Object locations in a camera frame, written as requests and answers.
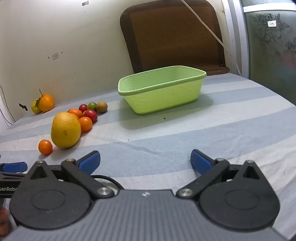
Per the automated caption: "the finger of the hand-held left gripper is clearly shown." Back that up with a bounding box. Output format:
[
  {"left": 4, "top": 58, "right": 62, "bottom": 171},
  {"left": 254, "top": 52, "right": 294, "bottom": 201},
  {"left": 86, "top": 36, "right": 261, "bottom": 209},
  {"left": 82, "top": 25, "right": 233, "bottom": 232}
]
[{"left": 0, "top": 162, "right": 28, "bottom": 179}]

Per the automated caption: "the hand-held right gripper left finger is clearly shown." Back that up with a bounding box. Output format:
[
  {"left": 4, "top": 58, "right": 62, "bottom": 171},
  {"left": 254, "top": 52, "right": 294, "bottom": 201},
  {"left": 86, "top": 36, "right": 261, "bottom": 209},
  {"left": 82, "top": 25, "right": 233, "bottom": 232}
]
[{"left": 26, "top": 151, "right": 115, "bottom": 200}]

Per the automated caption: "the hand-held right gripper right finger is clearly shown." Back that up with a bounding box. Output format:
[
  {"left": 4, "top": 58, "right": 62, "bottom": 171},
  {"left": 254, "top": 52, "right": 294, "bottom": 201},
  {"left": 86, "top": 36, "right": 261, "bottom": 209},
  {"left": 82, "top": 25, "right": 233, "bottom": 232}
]
[{"left": 177, "top": 149, "right": 264, "bottom": 200}]

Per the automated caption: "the small orange kumquat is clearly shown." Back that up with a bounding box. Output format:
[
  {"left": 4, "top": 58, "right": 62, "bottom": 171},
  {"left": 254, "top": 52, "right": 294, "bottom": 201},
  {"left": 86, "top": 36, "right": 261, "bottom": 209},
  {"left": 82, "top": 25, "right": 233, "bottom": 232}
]
[
  {"left": 68, "top": 109, "right": 83, "bottom": 120},
  {"left": 78, "top": 117, "right": 93, "bottom": 133},
  {"left": 38, "top": 139, "right": 53, "bottom": 155}
]

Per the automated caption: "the yellow mango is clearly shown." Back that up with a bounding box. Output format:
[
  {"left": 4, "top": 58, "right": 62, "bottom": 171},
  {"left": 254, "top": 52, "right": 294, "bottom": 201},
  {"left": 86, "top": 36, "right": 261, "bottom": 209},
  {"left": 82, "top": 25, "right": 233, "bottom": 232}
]
[{"left": 51, "top": 112, "right": 82, "bottom": 148}]

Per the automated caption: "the brown longan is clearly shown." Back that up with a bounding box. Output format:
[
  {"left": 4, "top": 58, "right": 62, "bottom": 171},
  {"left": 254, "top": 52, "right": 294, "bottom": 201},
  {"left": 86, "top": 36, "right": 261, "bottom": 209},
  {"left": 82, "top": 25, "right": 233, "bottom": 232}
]
[{"left": 96, "top": 101, "right": 108, "bottom": 114}]

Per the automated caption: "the green plastic basket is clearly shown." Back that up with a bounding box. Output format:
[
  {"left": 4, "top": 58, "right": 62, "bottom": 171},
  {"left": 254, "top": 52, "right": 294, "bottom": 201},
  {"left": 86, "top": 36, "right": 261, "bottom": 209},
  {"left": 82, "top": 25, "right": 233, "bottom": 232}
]
[{"left": 118, "top": 65, "right": 207, "bottom": 115}]

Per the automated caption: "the person's left hand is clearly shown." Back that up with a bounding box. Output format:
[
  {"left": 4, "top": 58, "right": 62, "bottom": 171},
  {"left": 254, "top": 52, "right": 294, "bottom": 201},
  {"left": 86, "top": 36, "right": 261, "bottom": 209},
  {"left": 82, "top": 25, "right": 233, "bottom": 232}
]
[{"left": 0, "top": 207, "right": 10, "bottom": 235}]

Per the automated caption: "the yellow-green tangerine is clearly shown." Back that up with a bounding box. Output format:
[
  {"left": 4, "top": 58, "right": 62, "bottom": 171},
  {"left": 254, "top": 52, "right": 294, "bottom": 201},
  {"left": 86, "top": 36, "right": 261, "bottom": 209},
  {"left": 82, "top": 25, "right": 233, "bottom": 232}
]
[{"left": 31, "top": 99, "right": 42, "bottom": 114}]

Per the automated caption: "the orange tangerine with stem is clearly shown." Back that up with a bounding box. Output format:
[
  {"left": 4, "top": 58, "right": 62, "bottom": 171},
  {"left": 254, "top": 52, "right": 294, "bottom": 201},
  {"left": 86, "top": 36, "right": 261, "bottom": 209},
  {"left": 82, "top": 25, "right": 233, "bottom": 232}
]
[{"left": 38, "top": 89, "right": 55, "bottom": 113}]

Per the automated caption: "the brown woven seat mat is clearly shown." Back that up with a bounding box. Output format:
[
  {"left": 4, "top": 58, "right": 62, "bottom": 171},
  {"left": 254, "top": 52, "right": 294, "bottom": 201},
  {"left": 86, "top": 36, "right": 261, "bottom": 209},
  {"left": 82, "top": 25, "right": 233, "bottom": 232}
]
[{"left": 120, "top": 0, "right": 230, "bottom": 76}]

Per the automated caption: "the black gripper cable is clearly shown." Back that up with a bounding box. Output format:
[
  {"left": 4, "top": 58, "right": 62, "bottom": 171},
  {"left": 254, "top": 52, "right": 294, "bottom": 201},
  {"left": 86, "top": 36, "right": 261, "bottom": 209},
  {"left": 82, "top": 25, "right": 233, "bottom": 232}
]
[{"left": 92, "top": 175, "right": 122, "bottom": 190}]

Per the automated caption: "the black wall cable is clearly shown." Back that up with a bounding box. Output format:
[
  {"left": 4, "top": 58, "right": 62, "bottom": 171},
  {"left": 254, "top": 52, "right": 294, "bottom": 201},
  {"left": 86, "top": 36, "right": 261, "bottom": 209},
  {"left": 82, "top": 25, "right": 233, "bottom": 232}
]
[{"left": 0, "top": 85, "right": 15, "bottom": 124}]

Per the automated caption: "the white cord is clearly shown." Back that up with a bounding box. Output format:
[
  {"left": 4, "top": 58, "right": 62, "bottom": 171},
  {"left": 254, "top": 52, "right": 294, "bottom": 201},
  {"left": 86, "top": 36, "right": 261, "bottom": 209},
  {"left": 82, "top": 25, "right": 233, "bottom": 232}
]
[{"left": 180, "top": 0, "right": 242, "bottom": 76}]

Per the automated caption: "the white door frame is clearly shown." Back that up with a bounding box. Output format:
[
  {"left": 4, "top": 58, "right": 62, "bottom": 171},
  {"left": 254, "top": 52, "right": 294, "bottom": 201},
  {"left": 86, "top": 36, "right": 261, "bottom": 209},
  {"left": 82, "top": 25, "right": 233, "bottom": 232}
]
[{"left": 221, "top": 0, "right": 250, "bottom": 79}]

